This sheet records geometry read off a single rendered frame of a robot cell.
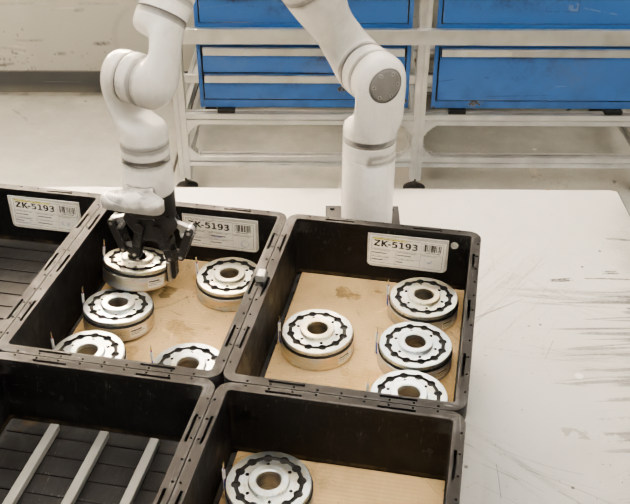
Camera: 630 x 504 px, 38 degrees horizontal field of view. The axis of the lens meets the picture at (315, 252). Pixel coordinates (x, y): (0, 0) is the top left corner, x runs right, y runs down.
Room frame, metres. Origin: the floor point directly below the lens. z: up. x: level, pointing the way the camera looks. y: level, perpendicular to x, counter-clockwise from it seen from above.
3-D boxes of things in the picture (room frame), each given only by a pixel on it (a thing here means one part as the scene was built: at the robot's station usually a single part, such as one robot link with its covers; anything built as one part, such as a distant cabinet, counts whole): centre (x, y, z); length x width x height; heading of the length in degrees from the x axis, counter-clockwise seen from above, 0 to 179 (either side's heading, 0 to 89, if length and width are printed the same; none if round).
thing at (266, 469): (0.75, 0.05, 0.86); 0.05 x 0.05 x 0.01
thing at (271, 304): (1.02, -0.07, 0.87); 0.40 x 0.30 x 0.11; 169
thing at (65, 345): (0.98, 0.31, 0.86); 0.10 x 0.10 x 0.01
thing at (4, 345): (1.07, 0.23, 0.92); 0.40 x 0.30 x 0.02; 169
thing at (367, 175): (1.42, -0.09, 0.89); 0.09 x 0.09 x 0.17; 89
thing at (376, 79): (1.42, -0.09, 1.05); 0.09 x 0.09 x 0.17; 26
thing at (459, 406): (1.02, -0.07, 0.92); 0.40 x 0.30 x 0.02; 169
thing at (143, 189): (1.15, 0.25, 1.04); 0.11 x 0.09 x 0.06; 168
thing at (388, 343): (1.00, -0.14, 0.86); 0.10 x 0.10 x 0.01
